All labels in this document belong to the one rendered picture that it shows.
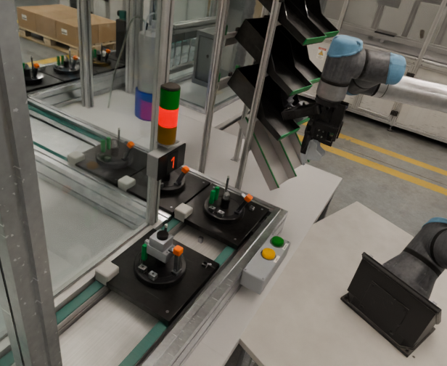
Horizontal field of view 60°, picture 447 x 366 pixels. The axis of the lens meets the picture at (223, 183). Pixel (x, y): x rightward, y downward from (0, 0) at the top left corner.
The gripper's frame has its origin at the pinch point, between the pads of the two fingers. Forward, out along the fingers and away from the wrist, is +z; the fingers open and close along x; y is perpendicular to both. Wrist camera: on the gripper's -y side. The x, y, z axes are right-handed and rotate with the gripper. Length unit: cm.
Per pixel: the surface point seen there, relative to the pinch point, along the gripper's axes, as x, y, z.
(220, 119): 82, -70, 37
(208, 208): -10.7, -22.4, 23.2
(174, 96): -25.2, -29.6, -16.5
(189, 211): -14.7, -27.0, 24.7
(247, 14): 109, -77, -15
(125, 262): -43, -29, 26
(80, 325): -61, -26, 32
